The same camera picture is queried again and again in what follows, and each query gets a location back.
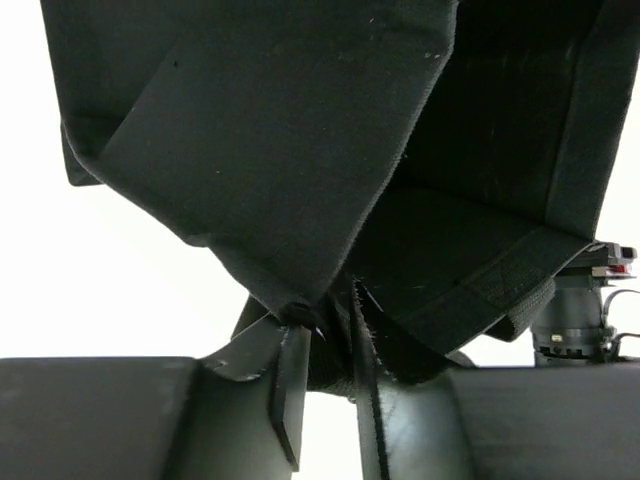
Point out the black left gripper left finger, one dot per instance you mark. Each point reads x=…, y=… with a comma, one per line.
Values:
x=236, y=414

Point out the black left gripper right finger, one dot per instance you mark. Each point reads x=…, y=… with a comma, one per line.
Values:
x=422, y=416

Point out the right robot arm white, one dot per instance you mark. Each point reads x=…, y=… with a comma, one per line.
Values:
x=573, y=328

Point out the black canvas bag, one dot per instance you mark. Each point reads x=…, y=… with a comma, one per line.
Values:
x=452, y=156

